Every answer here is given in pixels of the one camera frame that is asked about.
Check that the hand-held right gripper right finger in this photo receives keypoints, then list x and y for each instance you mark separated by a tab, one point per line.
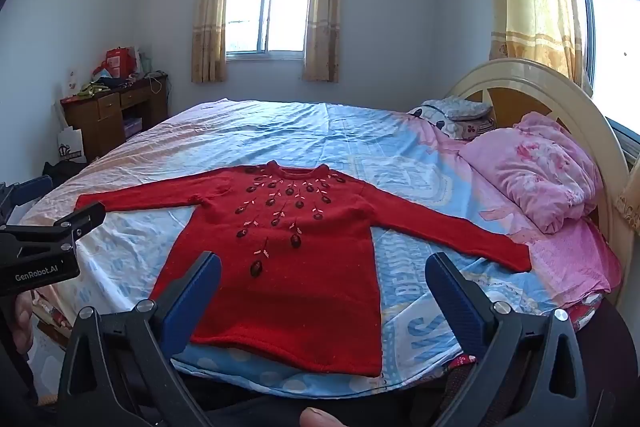
457	303

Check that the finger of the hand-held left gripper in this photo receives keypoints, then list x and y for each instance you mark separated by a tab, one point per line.
82	218

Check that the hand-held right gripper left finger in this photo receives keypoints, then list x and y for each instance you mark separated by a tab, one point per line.
194	304

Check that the red embroidered sweater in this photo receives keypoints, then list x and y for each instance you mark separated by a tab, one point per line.
300	297

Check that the person's left hand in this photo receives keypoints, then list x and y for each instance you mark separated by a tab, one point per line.
22	322

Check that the person's right hand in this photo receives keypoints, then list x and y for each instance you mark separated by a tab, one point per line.
322	418

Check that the black bag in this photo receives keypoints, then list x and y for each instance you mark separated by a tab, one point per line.
62	171

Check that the white plastic bag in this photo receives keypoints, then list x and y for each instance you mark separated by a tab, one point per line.
145	63
71	146

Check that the brown wooden desk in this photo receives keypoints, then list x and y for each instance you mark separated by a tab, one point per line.
107	117

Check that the pink towel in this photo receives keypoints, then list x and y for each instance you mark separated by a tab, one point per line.
575	257

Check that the green cloth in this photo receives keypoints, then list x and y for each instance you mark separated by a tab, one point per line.
92	90

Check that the pink pillow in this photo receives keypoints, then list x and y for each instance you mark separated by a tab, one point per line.
540	172

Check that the red gift bag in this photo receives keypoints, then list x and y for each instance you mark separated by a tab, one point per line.
120	63

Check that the floral pillow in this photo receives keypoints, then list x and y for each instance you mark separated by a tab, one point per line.
477	128

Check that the blue and pink bed sheet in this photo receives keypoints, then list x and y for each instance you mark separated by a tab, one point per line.
350	142

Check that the grey patterned pillow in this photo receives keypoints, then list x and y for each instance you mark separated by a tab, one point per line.
460	108

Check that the cream wooden headboard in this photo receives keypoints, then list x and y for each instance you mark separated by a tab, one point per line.
590	117

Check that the yellow patterned curtain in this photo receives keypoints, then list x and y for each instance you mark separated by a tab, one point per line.
212	7
325	7

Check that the large window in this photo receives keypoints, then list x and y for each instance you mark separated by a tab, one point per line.
610	32

